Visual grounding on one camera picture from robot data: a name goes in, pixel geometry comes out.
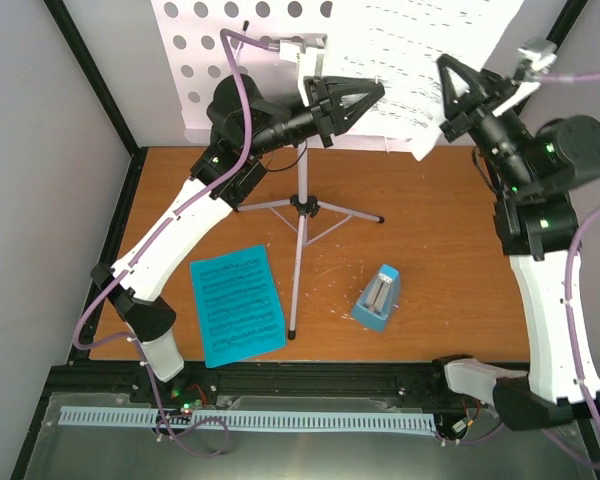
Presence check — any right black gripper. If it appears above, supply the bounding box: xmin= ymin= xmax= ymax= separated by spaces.
xmin=434 ymin=52 xmax=534 ymax=194

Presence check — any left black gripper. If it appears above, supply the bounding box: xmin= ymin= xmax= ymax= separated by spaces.
xmin=246 ymin=77 xmax=385 ymax=157

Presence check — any white sheet music page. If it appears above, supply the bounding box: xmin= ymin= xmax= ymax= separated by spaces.
xmin=324 ymin=0 xmax=521 ymax=160

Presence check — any white perforated music stand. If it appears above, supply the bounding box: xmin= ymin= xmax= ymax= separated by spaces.
xmin=151 ymin=0 xmax=386 ymax=342

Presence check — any blue metronome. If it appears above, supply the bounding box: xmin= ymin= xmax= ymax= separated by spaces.
xmin=351 ymin=264 xmax=401 ymax=332

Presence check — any blue sheet music page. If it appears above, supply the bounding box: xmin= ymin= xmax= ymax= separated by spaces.
xmin=189 ymin=245 xmax=286 ymax=368

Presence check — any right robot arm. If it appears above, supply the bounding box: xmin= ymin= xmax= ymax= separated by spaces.
xmin=436 ymin=54 xmax=600 ymax=431

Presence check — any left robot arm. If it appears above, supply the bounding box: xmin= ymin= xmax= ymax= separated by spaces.
xmin=91 ymin=74 xmax=385 ymax=403

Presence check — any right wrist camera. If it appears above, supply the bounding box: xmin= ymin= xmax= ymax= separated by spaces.
xmin=492 ymin=37 xmax=559 ymax=116

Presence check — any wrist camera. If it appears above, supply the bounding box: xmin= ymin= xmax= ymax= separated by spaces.
xmin=492 ymin=37 xmax=559 ymax=116
xmin=267 ymin=32 xmax=329 ymax=107

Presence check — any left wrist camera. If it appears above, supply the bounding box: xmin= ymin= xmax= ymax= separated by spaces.
xmin=267 ymin=32 xmax=329 ymax=107

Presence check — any right black corner post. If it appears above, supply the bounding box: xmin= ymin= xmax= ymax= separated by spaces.
xmin=483 ymin=0 xmax=591 ymax=156

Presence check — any black corner post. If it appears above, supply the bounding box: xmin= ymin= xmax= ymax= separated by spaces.
xmin=483 ymin=0 xmax=591 ymax=156
xmin=42 ymin=0 xmax=149 ymax=186

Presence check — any black aluminium frame rail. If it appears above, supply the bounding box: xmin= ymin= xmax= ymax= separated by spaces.
xmin=43 ymin=359 xmax=460 ymax=412

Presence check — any left black corner post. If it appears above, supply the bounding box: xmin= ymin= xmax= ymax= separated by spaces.
xmin=42 ymin=0 xmax=149 ymax=186

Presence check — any light blue cable duct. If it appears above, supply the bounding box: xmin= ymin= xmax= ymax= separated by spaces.
xmin=57 ymin=406 xmax=437 ymax=437

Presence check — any metal base plate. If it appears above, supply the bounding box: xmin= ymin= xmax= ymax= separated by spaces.
xmin=20 ymin=395 xmax=595 ymax=479

